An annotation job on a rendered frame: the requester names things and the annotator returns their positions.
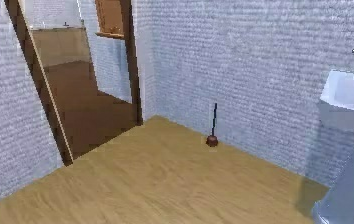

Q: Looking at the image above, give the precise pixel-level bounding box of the white pedestal sink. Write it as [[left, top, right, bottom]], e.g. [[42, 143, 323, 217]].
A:
[[311, 69, 354, 224]]

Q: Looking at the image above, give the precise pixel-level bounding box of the brown wooden room door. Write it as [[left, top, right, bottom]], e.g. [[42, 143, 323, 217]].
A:
[[4, 0, 75, 167]]

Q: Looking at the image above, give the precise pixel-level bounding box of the red plunger with black handle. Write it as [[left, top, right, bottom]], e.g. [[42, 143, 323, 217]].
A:
[[205, 102, 219, 148]]

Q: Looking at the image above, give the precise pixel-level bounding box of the brown wooden cabinet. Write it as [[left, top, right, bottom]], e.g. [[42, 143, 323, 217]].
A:
[[30, 26, 92, 69]]

